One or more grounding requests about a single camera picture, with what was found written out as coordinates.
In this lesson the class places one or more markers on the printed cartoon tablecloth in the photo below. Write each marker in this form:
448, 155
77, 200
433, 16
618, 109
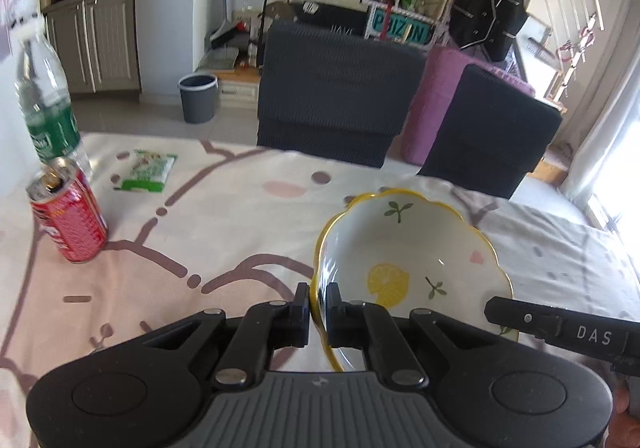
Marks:
200, 238

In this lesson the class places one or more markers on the lemon print scalloped bowl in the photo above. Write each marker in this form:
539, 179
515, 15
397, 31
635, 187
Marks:
415, 248

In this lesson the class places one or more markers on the plastic water bottle green label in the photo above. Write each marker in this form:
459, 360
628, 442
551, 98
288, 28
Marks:
47, 118

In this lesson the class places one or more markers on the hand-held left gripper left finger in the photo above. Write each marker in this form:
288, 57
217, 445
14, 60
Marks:
300, 323

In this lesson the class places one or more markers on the teal sign plate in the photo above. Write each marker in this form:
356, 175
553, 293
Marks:
400, 27

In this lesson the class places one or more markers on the green snack packet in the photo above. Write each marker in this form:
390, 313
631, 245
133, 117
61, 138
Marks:
147, 171

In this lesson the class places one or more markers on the black vest with white trim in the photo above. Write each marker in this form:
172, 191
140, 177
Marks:
492, 3

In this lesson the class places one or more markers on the person's right forearm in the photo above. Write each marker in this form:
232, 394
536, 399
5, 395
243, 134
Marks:
627, 403

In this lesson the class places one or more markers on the dark grey chair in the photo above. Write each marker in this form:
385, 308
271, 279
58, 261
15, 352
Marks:
490, 133
335, 88

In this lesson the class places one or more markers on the white curtain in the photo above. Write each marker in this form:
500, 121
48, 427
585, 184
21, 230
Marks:
600, 138

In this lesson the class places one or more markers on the cream kitchen base cabinet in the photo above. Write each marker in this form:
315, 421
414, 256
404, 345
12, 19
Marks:
95, 43

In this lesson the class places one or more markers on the purple cushion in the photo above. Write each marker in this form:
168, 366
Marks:
435, 98

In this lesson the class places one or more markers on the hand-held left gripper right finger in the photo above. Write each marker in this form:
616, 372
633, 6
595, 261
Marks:
334, 323

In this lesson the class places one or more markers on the grey trash bin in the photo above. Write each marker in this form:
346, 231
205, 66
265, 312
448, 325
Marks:
198, 98

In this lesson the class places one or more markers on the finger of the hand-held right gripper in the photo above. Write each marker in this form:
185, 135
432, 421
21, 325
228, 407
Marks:
525, 319

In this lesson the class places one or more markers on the red drink can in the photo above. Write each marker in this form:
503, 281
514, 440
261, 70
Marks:
70, 218

